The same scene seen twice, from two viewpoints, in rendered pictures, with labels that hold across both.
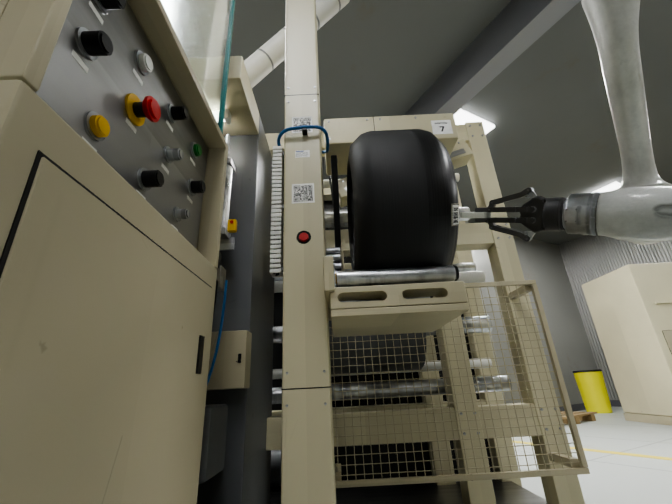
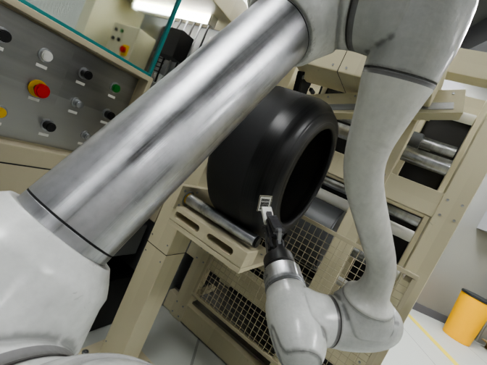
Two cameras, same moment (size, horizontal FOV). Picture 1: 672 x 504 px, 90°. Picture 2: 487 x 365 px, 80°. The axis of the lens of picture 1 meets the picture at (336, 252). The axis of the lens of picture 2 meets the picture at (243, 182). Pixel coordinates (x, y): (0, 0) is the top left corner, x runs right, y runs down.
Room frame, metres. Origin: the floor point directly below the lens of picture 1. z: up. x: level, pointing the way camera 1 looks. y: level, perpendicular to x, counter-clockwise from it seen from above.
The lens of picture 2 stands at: (0.00, -0.68, 1.17)
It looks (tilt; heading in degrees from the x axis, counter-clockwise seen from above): 6 degrees down; 29
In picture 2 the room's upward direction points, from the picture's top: 25 degrees clockwise
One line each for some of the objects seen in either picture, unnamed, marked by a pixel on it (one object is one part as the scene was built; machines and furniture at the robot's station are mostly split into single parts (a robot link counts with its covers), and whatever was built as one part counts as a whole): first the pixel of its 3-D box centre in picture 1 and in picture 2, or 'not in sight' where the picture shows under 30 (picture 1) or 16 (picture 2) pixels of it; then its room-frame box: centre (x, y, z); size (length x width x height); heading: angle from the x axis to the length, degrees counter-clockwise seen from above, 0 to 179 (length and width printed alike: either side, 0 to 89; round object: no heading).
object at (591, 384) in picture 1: (593, 390); not in sight; (6.71, -4.51, 0.35); 0.46 x 0.45 x 0.71; 30
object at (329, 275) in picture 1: (331, 292); (206, 199); (1.05, 0.02, 0.90); 0.40 x 0.03 x 0.10; 1
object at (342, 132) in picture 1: (386, 145); (364, 72); (1.35, -0.28, 1.71); 0.61 x 0.25 x 0.15; 91
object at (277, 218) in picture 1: (279, 207); not in sight; (1.00, 0.18, 1.19); 0.05 x 0.04 x 0.48; 1
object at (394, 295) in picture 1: (395, 298); (211, 233); (0.91, -0.16, 0.84); 0.36 x 0.09 x 0.06; 91
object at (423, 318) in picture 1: (390, 321); (227, 240); (1.05, -0.16, 0.80); 0.37 x 0.36 x 0.02; 1
